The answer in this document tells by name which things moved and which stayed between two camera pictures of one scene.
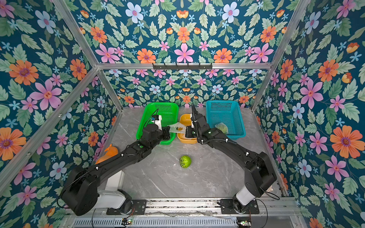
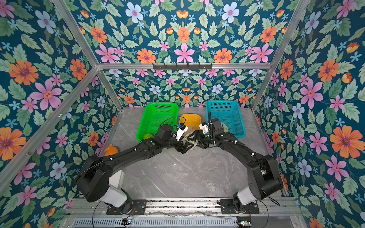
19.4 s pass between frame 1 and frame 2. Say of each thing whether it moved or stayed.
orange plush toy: stayed
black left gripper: moved
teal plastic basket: stayed
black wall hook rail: stayed
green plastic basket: stayed
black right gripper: moved
